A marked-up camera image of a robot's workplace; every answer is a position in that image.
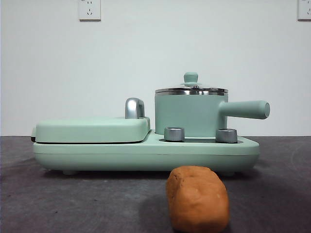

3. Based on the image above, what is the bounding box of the brown potato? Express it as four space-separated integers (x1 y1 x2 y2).
165 165 230 232

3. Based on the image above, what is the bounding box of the mint green griddle lid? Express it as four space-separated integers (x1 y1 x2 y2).
31 97 152 145

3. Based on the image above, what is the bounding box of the mint green pot with handle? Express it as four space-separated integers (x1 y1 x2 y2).
154 88 271 136

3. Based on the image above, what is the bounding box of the silver control knob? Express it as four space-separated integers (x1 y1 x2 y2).
215 128 238 144
164 126 186 142

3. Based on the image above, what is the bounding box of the glass lid with green knob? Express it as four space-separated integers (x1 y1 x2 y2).
155 71 228 96

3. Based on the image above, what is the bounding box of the white wall socket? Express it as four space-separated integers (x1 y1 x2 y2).
78 0 102 21
297 0 311 21

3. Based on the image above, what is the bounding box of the mint green breakfast machine base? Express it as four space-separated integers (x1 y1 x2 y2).
33 129 260 176

